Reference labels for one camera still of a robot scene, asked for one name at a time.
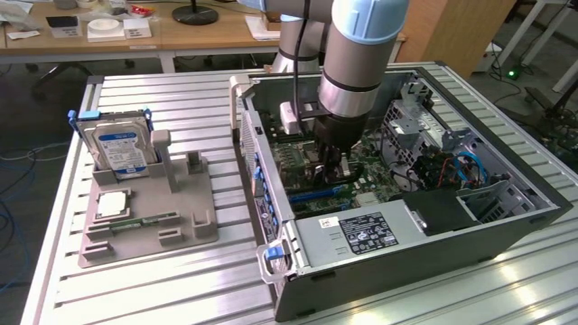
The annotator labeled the grey parts rack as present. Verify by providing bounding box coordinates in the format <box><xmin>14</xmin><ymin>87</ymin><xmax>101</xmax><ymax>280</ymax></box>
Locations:
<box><xmin>78</xmin><ymin>128</ymin><xmax>222</xmax><ymax>269</ymax></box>

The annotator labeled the silver drive cage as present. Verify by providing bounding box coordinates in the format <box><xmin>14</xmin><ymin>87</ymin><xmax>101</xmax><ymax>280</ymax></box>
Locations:
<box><xmin>382</xmin><ymin>81</ymin><xmax>454</xmax><ymax>160</ymax></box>

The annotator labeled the open black PC case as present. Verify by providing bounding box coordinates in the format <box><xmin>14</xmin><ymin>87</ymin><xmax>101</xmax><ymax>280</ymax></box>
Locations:
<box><xmin>227</xmin><ymin>66</ymin><xmax>576</xmax><ymax>323</ymax></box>

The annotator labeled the brown cardboard box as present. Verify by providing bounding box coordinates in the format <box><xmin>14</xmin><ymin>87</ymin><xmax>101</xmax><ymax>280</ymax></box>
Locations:
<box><xmin>261</xmin><ymin>11</ymin><xmax>285</xmax><ymax>30</ymax></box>

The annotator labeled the plain white box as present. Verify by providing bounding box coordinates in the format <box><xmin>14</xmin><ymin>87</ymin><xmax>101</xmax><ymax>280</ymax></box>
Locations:
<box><xmin>122</xmin><ymin>18</ymin><xmax>153</xmax><ymax>40</ymax></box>

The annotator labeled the wooden desk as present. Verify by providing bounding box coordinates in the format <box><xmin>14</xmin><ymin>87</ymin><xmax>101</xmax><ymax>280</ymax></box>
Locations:
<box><xmin>0</xmin><ymin>0</ymin><xmax>409</xmax><ymax>74</ymax></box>

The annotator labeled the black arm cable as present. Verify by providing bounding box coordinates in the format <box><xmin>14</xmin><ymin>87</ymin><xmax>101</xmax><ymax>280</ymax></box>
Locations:
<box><xmin>290</xmin><ymin>0</ymin><xmax>314</xmax><ymax>130</ymax></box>

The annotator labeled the blue expansion slot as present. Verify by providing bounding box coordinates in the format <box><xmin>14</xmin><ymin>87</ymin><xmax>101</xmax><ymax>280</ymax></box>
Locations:
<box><xmin>288</xmin><ymin>190</ymin><xmax>337</xmax><ymax>204</ymax></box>

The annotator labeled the white box with black top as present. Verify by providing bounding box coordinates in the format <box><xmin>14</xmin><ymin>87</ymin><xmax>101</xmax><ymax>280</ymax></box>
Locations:
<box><xmin>46</xmin><ymin>15</ymin><xmax>85</xmax><ymax>39</ymax></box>

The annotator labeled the green motherboard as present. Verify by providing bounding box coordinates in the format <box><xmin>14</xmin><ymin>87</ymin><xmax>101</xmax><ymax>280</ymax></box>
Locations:
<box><xmin>270</xmin><ymin>124</ymin><xmax>409</xmax><ymax>218</ymax></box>

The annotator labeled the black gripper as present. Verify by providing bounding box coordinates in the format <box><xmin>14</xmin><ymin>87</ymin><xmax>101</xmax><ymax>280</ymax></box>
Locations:
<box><xmin>313</xmin><ymin>113</ymin><xmax>373</xmax><ymax>154</ymax></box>

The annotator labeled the black plastic shroud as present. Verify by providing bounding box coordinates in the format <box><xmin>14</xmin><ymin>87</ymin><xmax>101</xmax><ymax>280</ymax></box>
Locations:
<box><xmin>404</xmin><ymin>187</ymin><xmax>481</xmax><ymax>237</ymax></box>

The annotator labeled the black round monitor base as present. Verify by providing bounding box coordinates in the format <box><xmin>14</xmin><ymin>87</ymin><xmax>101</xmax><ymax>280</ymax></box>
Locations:
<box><xmin>170</xmin><ymin>0</ymin><xmax>222</xmax><ymax>27</ymax></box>

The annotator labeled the white paper stack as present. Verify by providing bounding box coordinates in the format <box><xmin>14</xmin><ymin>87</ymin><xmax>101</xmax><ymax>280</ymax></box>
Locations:
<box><xmin>245</xmin><ymin>14</ymin><xmax>282</xmax><ymax>42</ymax></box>

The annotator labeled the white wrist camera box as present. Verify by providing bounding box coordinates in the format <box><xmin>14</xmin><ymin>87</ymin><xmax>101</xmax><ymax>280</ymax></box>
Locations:
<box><xmin>278</xmin><ymin>100</ymin><xmax>306</xmax><ymax>135</ymax></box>

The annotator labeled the silver CPU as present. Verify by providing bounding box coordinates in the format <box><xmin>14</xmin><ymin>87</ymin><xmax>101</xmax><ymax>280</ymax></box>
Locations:
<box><xmin>97</xmin><ymin>192</ymin><xmax>131</xmax><ymax>218</ymax></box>

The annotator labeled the white table frame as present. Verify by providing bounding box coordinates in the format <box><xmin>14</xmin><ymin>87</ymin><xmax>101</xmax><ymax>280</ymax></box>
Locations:
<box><xmin>493</xmin><ymin>0</ymin><xmax>578</xmax><ymax>93</ymax></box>

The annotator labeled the grey power supply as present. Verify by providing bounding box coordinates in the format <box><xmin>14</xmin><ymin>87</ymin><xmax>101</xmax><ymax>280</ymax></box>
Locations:
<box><xmin>293</xmin><ymin>198</ymin><xmax>429</xmax><ymax>269</ymax></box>

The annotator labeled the hard disk in blue carrier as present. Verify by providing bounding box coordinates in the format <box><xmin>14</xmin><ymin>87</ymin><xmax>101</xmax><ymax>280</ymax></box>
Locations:
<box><xmin>66</xmin><ymin>107</ymin><xmax>155</xmax><ymax>181</ymax></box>

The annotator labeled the blue floor cable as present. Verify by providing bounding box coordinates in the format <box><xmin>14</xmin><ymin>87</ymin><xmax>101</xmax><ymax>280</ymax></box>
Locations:
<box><xmin>0</xmin><ymin>158</ymin><xmax>38</xmax><ymax>290</ymax></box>

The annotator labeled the white box with round hollow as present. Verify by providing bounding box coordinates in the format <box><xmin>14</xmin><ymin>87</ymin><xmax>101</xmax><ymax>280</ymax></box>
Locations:
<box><xmin>86</xmin><ymin>18</ymin><xmax>127</xmax><ymax>44</ymax></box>

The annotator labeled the wooden cabinet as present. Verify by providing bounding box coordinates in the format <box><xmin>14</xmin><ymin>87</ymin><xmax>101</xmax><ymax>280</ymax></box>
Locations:
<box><xmin>396</xmin><ymin>0</ymin><xmax>520</xmax><ymax>79</ymax></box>

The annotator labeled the black chair base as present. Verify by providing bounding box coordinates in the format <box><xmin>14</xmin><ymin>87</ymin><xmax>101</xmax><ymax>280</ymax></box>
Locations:
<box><xmin>25</xmin><ymin>56</ymin><xmax>138</xmax><ymax>100</ymax></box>

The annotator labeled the blue wire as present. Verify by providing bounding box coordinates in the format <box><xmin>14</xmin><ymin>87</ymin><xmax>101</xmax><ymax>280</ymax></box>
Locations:
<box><xmin>454</xmin><ymin>153</ymin><xmax>490</xmax><ymax>186</ymax></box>

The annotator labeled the white paper label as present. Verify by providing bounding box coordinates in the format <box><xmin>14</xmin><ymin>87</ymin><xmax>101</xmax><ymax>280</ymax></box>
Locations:
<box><xmin>6</xmin><ymin>29</ymin><xmax>42</xmax><ymax>41</ymax></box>

